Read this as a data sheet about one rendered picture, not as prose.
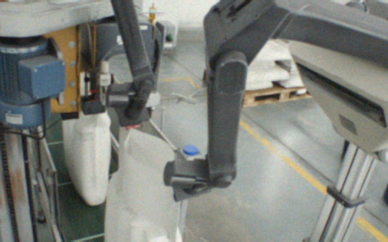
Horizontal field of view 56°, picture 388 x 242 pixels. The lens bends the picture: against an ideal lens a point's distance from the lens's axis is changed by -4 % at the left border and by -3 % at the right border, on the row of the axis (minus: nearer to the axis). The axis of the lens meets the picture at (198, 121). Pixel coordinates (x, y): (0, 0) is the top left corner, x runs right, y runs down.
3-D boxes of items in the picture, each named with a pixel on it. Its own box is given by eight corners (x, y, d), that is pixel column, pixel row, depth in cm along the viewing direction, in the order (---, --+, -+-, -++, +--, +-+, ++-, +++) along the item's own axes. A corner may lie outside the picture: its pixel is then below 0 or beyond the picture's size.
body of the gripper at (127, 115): (114, 109, 122) (118, 96, 117) (143, 106, 127) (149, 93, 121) (119, 125, 119) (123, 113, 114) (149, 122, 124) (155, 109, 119)
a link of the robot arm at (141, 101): (152, 99, 113) (149, 84, 116) (129, 99, 110) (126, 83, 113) (146, 112, 118) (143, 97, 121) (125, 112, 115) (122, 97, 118)
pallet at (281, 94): (318, 96, 464) (321, 85, 457) (242, 108, 402) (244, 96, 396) (274, 72, 523) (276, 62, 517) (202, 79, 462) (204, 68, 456)
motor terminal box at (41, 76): (67, 99, 102) (66, 59, 97) (35, 110, 95) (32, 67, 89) (49, 89, 106) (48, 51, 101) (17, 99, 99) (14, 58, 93)
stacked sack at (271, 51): (297, 62, 410) (300, 49, 404) (248, 65, 378) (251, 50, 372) (272, 50, 442) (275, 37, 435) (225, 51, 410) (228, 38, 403)
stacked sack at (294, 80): (324, 87, 458) (327, 76, 451) (284, 92, 425) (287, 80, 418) (300, 74, 489) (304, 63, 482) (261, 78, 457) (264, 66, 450)
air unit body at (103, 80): (113, 106, 130) (114, 63, 123) (99, 107, 128) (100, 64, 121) (109, 100, 134) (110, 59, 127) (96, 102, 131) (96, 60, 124)
